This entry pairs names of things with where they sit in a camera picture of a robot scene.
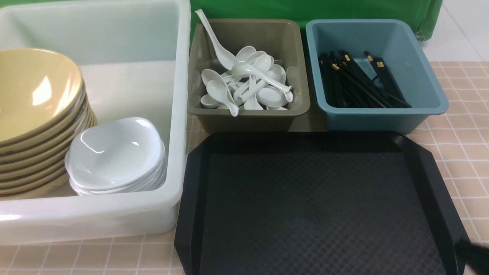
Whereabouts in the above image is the black chopstick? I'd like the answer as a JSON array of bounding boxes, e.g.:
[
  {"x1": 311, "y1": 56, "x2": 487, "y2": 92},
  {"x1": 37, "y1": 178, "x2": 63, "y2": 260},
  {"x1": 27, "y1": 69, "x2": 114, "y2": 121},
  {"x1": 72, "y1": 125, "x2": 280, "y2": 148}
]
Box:
[
  {"x1": 339, "y1": 50, "x2": 412, "y2": 108},
  {"x1": 330, "y1": 64, "x2": 390, "y2": 108}
]

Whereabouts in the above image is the black plastic serving tray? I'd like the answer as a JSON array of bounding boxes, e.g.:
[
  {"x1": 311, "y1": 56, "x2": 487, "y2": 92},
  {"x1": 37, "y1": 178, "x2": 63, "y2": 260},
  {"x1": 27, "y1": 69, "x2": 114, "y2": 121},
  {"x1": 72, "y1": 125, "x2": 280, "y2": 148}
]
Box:
[{"x1": 174, "y1": 132, "x2": 467, "y2": 275}]

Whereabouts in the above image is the white ceramic soup spoon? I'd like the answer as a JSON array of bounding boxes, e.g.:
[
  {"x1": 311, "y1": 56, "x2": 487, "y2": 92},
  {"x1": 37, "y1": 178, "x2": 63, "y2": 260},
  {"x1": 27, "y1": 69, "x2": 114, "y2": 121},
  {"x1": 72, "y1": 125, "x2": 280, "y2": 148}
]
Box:
[{"x1": 230, "y1": 62, "x2": 292, "y2": 92}]

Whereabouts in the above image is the stack of yellow bowls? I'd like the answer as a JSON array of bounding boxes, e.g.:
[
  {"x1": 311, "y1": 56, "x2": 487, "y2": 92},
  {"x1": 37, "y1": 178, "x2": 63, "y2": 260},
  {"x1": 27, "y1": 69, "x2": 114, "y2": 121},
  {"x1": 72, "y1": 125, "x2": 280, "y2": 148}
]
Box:
[{"x1": 0, "y1": 88, "x2": 97, "y2": 201}]

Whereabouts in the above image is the stack of white dishes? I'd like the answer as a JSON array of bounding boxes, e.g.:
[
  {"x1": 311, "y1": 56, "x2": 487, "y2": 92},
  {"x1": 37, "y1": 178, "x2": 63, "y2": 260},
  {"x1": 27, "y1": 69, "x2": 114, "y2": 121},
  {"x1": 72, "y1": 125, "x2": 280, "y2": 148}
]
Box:
[{"x1": 72, "y1": 153, "x2": 167, "y2": 191}]

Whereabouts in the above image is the white spoon leaning on bin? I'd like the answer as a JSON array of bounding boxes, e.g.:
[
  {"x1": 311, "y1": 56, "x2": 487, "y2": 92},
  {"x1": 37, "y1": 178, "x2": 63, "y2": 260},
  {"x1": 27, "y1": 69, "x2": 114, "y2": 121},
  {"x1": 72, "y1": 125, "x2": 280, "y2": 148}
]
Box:
[{"x1": 195, "y1": 9, "x2": 238, "y2": 70}]

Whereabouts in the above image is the blue plastic chopstick bin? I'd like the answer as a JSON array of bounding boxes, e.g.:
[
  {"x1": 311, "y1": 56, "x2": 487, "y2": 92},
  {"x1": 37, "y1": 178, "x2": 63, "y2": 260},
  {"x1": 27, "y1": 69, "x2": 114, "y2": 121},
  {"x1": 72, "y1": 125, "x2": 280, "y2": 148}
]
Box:
[{"x1": 306, "y1": 19, "x2": 449, "y2": 134}]

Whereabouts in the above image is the green cloth backdrop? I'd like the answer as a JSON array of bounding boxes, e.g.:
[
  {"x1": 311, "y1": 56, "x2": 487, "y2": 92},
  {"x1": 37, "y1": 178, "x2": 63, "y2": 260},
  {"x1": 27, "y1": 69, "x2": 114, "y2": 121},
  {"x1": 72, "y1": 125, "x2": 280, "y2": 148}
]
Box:
[{"x1": 190, "y1": 0, "x2": 442, "y2": 41}]

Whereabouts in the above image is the white dish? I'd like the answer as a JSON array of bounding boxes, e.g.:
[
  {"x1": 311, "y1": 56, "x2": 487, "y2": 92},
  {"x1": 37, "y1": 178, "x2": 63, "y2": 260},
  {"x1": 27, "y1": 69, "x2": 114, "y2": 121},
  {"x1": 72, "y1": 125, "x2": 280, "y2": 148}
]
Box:
[
  {"x1": 65, "y1": 117, "x2": 166, "y2": 183},
  {"x1": 68, "y1": 160, "x2": 167, "y2": 196}
]

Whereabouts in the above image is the olive plastic spoon bin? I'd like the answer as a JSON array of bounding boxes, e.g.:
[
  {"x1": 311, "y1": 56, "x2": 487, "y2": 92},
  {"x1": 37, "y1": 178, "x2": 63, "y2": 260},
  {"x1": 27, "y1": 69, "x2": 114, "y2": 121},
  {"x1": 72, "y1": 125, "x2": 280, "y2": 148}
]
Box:
[{"x1": 188, "y1": 18, "x2": 311, "y2": 134}]

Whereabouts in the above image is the pile of white spoons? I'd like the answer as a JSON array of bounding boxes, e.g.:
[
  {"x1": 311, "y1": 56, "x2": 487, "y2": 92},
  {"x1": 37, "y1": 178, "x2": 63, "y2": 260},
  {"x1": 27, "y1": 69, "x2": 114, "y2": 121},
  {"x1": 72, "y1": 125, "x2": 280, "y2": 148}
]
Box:
[{"x1": 201, "y1": 46, "x2": 295, "y2": 111}]

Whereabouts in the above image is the large white plastic tub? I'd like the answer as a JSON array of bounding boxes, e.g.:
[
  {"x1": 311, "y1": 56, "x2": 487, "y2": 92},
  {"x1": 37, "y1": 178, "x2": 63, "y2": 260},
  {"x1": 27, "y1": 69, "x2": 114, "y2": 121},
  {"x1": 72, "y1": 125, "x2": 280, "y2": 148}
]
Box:
[{"x1": 1, "y1": 0, "x2": 191, "y2": 245}]

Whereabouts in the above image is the pile of black chopsticks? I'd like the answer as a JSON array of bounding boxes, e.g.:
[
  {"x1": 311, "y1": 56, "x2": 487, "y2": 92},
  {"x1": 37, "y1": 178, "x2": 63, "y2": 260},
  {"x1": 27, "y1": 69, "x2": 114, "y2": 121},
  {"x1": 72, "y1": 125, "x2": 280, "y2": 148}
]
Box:
[{"x1": 318, "y1": 50, "x2": 412, "y2": 108}]

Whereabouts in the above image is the yellow noodle bowl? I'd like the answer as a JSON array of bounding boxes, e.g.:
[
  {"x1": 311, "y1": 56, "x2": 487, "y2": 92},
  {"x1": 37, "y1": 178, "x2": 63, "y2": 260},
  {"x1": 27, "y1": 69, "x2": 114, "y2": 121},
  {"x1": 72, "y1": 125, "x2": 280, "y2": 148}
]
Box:
[{"x1": 0, "y1": 48, "x2": 86, "y2": 146}]

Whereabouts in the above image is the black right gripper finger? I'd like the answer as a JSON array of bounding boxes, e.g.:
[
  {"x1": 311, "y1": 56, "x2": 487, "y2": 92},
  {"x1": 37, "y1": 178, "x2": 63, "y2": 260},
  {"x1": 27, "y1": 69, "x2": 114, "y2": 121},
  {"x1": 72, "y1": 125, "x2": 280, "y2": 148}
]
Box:
[{"x1": 455, "y1": 239, "x2": 489, "y2": 275}]

